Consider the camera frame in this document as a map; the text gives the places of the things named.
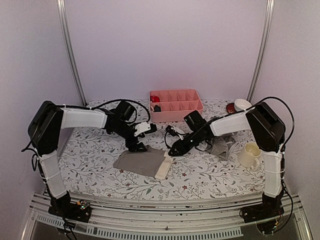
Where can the white small bowl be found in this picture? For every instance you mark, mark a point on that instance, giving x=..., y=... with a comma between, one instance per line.
x=241, y=104

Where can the red rolled cloth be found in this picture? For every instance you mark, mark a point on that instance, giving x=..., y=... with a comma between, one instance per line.
x=154, y=98

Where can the right aluminium frame post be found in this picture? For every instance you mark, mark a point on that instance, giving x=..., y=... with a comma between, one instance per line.
x=267, y=24

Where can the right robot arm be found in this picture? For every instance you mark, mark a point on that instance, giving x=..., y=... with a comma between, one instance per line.
x=268, y=131

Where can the left aluminium frame post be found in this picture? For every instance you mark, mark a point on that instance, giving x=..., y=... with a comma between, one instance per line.
x=61, y=7

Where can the red patterned saucer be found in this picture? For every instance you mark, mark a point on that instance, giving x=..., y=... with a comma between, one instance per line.
x=230, y=108

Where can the floral table cloth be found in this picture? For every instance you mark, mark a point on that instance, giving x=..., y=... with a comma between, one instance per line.
x=86, y=166

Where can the aluminium frame post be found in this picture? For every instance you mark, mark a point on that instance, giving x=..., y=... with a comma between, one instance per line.
x=267, y=24
x=61, y=7

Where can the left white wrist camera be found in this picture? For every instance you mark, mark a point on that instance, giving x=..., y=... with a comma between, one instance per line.
x=144, y=128

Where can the grey underwear cream waistband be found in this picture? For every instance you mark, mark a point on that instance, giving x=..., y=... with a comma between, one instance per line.
x=151, y=163

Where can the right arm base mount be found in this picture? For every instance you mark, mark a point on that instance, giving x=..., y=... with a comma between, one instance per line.
x=269, y=208

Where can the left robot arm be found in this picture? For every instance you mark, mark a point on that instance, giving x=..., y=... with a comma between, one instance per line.
x=50, y=119

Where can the cream ceramic mug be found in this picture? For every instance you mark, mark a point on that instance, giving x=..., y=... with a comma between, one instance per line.
x=249, y=156

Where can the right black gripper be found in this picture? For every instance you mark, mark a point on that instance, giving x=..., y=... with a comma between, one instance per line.
x=180, y=146

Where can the pink divided organizer box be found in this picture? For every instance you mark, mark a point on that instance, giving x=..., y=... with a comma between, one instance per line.
x=175, y=104

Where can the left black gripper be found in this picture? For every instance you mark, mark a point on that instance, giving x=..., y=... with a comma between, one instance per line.
x=132, y=148

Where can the dark rolled cloth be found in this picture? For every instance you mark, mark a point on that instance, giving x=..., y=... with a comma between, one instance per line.
x=157, y=108

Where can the grey boxer briefs lettered band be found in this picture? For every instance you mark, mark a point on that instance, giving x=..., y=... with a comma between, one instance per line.
x=222, y=146

